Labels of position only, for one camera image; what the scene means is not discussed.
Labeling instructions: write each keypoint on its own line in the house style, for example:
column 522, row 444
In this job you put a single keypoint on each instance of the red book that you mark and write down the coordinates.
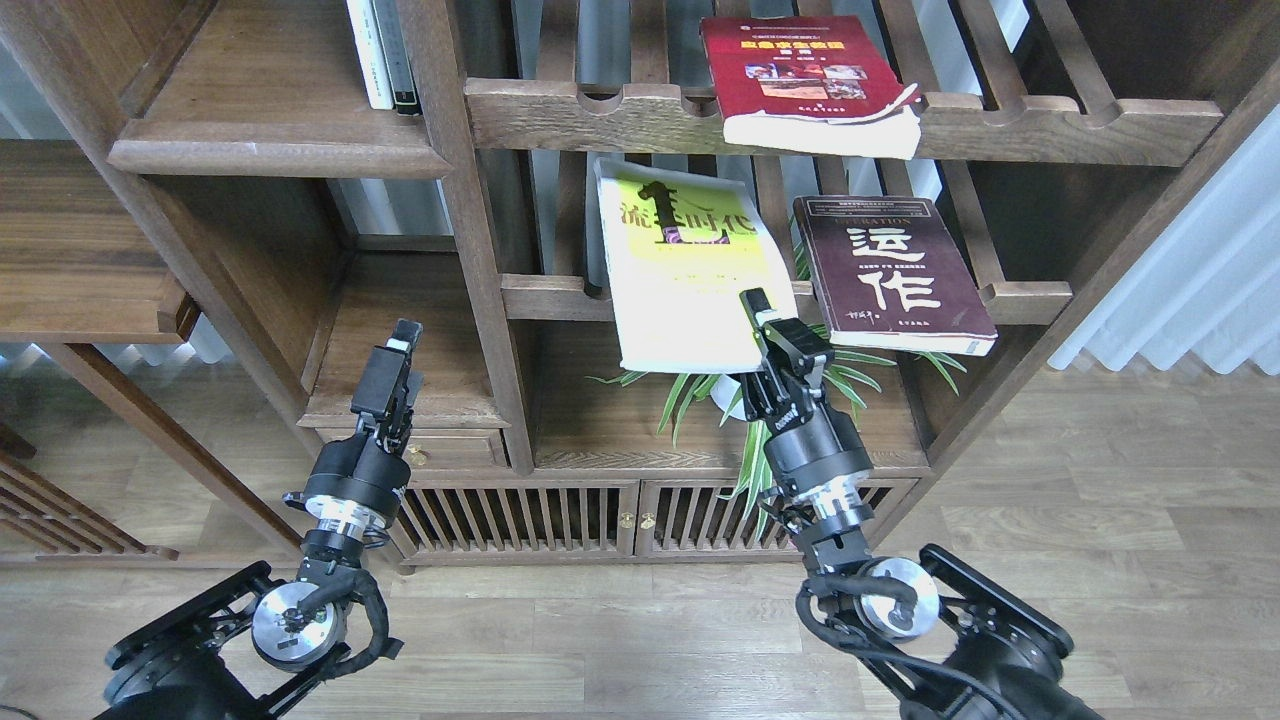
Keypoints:
column 809, row 84

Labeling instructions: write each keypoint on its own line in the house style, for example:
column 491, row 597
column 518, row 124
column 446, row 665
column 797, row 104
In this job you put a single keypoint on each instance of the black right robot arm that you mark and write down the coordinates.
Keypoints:
column 947, row 642

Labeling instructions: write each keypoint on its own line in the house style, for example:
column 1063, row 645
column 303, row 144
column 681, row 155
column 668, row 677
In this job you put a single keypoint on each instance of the wooden side table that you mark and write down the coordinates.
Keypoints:
column 79, row 273

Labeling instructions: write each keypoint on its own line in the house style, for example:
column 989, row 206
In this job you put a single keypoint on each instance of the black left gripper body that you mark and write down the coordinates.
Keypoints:
column 357, row 483

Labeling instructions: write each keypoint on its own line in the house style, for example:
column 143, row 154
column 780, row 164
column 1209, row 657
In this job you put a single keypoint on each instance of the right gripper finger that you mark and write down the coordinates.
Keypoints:
column 757, row 306

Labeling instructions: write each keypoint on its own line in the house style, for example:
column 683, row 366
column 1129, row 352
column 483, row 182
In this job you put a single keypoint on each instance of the dark brown book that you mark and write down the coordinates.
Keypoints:
column 887, row 274

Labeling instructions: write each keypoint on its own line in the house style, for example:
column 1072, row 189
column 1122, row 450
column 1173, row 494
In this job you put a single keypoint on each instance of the white curtain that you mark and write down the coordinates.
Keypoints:
column 1208, row 287

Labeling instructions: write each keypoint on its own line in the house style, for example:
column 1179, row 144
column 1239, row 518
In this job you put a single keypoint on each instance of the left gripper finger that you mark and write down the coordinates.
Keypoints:
column 405, row 337

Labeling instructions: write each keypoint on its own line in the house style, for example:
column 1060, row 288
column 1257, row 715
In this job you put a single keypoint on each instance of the green spider plant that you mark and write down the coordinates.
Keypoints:
column 755, row 475

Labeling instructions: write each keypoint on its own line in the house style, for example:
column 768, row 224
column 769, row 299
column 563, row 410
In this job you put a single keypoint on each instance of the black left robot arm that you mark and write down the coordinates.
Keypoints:
column 252, row 647

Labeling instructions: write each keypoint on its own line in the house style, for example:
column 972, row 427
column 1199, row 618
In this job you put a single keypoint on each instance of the white upright book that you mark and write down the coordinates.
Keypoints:
column 370, row 54

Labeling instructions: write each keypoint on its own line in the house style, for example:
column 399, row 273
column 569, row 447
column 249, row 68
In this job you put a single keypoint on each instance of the yellow green book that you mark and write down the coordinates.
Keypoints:
column 680, row 248

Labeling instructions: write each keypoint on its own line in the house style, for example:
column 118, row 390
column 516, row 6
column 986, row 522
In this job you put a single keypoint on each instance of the grey black upright book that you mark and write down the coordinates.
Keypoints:
column 403, row 88

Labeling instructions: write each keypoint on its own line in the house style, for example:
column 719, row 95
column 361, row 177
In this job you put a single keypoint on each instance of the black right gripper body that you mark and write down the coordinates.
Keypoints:
column 815, row 452

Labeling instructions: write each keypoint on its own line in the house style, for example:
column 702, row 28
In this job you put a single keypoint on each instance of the white plant pot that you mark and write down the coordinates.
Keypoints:
column 726, row 393

